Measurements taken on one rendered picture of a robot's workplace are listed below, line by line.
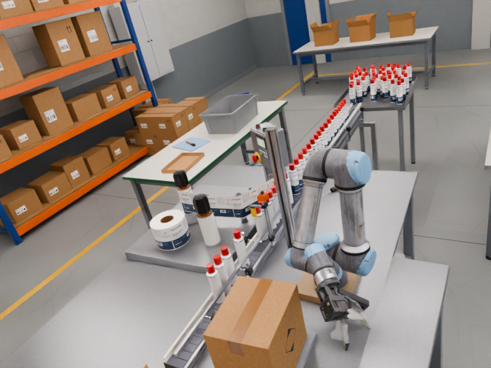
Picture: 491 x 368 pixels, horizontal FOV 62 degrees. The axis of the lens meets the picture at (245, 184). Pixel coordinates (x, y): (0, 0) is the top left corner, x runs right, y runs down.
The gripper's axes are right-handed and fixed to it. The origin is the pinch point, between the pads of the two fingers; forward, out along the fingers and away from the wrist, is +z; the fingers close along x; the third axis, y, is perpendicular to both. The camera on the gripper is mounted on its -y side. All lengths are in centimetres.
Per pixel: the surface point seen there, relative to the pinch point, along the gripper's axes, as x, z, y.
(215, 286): -46, -49, 23
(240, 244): -42, -68, 7
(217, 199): -59, -113, 4
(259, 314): -15.5, -19.4, 23.0
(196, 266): -70, -75, 21
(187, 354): -54, -25, 38
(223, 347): -23.3, -12.7, 35.1
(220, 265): -40, -56, 21
